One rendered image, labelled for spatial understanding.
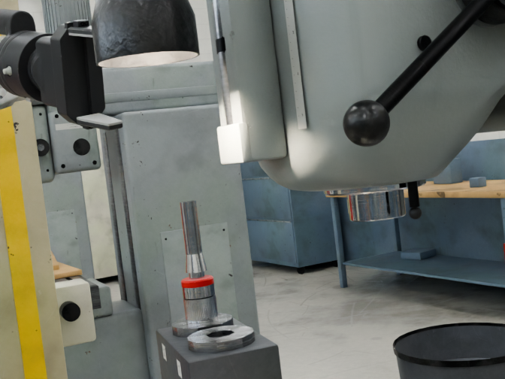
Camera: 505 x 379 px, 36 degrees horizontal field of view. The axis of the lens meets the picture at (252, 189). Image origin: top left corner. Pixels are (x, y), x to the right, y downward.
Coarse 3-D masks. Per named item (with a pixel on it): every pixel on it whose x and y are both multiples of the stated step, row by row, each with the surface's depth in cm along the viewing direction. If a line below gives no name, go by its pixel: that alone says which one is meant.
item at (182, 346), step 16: (176, 320) 114; (224, 320) 110; (160, 336) 112; (176, 336) 109; (192, 336) 103; (208, 336) 103; (224, 336) 101; (240, 336) 99; (256, 336) 104; (160, 352) 114; (176, 352) 102; (192, 352) 99; (208, 352) 98; (224, 352) 98; (240, 352) 97; (256, 352) 98; (272, 352) 98; (176, 368) 103; (192, 368) 95; (208, 368) 96; (224, 368) 96; (240, 368) 97; (256, 368) 98; (272, 368) 98
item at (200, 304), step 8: (184, 288) 110; (192, 288) 109; (200, 288) 109; (208, 288) 110; (184, 296) 110; (192, 296) 109; (200, 296) 109; (208, 296) 110; (184, 304) 111; (192, 304) 109; (200, 304) 109; (208, 304) 110; (192, 312) 110; (200, 312) 109; (208, 312) 110; (216, 312) 111; (192, 320) 110; (200, 320) 109; (208, 320) 110
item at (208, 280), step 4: (208, 276) 112; (212, 276) 112; (184, 280) 110; (188, 280) 110; (192, 280) 109; (196, 280) 109; (200, 280) 109; (204, 280) 109; (208, 280) 110; (212, 280) 111; (184, 284) 110; (188, 284) 109; (192, 284) 109; (196, 284) 109; (200, 284) 109; (204, 284) 109; (208, 284) 110
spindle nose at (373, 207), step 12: (384, 192) 62; (396, 192) 63; (348, 204) 64; (360, 204) 63; (372, 204) 62; (384, 204) 62; (396, 204) 63; (360, 216) 63; (372, 216) 62; (384, 216) 62; (396, 216) 63
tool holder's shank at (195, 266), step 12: (180, 204) 110; (192, 204) 110; (192, 216) 110; (192, 228) 110; (192, 240) 110; (192, 252) 110; (192, 264) 110; (204, 264) 111; (192, 276) 110; (204, 276) 111
